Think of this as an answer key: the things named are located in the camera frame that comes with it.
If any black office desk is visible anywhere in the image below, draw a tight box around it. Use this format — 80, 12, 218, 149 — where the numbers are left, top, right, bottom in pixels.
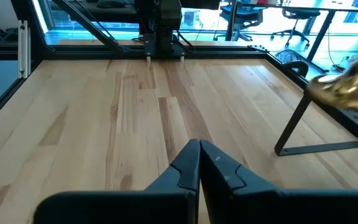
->
225, 0, 358, 62

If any black floor fan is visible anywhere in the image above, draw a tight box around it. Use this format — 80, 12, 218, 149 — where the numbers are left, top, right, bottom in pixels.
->
273, 49, 310, 78

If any black aluminium table frame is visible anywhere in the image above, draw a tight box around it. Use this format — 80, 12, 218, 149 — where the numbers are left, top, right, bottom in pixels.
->
0, 0, 310, 131

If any blue office chair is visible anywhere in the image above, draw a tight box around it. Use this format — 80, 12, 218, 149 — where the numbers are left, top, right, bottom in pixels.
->
213, 4, 264, 42

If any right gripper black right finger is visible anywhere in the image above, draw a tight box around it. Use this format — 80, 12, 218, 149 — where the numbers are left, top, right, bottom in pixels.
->
200, 139, 358, 224

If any gold candlestick holder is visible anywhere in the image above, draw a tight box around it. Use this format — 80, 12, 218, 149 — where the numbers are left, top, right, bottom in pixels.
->
308, 18, 358, 112

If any silver aluminium profile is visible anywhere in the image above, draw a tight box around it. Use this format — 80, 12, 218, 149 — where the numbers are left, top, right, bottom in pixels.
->
17, 20, 30, 78

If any black office chair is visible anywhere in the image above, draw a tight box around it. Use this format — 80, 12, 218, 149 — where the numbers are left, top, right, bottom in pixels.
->
270, 7, 321, 50

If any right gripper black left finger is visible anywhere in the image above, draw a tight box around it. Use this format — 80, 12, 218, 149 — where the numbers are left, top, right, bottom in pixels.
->
33, 139, 201, 224

